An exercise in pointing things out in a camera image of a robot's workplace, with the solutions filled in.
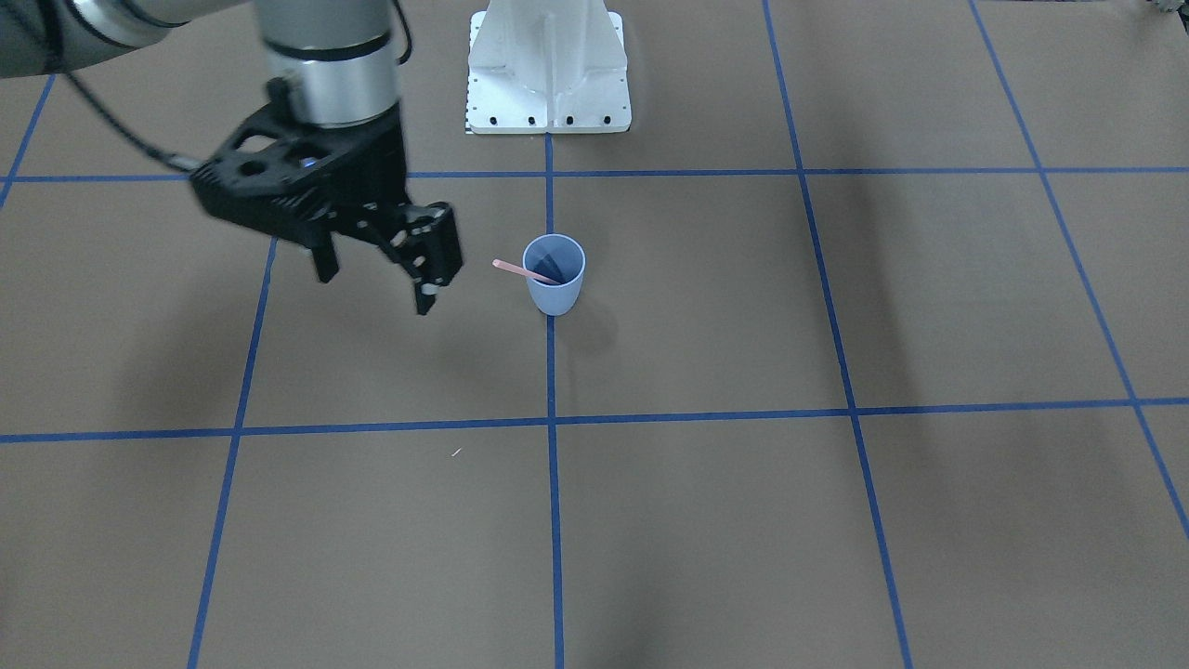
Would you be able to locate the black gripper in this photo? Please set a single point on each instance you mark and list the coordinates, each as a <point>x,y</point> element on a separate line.
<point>382,160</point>

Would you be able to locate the pink chopstick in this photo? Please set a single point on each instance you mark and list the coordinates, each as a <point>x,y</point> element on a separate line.
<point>524,272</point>

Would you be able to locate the blue plastic cup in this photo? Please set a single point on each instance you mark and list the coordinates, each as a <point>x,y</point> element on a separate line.
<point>562,262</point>

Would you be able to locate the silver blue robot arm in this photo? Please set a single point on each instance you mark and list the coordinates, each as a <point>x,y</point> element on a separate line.
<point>331,62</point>

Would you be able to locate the brown paper table cover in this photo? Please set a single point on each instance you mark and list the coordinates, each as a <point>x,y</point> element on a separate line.
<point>879,361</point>

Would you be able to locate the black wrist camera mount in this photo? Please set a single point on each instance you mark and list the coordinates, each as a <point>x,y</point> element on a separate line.
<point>273,174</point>

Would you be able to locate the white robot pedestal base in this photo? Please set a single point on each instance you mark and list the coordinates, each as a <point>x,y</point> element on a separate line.
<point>538,67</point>

